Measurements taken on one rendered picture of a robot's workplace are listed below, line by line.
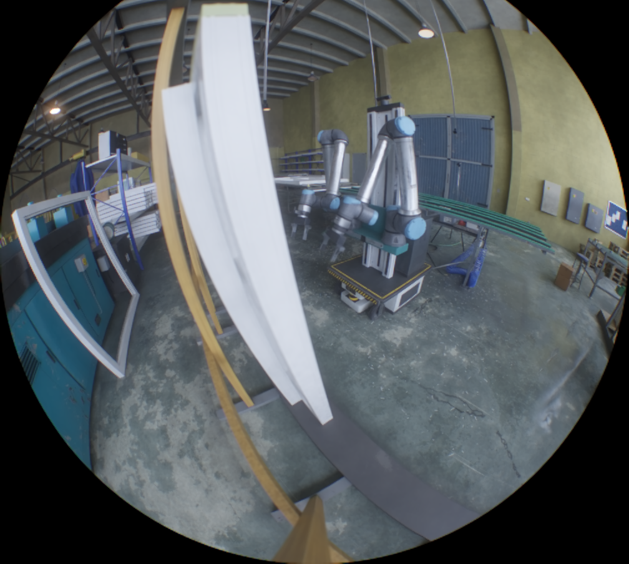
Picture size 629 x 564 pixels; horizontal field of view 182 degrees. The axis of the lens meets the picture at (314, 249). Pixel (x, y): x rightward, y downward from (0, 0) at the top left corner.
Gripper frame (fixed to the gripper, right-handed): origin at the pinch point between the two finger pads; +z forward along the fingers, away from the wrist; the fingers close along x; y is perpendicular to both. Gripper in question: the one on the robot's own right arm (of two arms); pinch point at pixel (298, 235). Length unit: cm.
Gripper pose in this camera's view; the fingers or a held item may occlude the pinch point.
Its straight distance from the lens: 141.8
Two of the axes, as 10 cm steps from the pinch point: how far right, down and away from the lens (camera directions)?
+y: 7.1, 1.2, 6.9
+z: -2.1, 9.8, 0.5
